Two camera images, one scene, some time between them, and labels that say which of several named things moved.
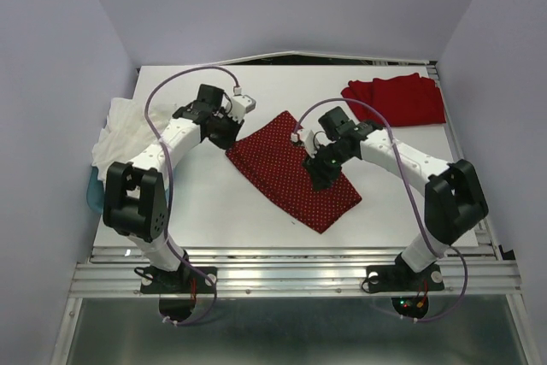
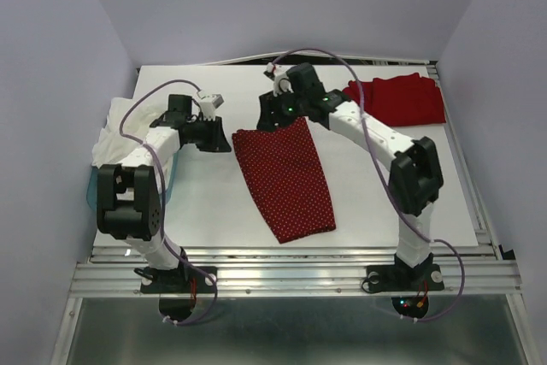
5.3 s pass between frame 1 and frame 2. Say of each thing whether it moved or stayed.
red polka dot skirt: moved
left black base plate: stayed
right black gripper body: moved
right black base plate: stayed
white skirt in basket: stayed
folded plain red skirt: stayed
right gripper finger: moved
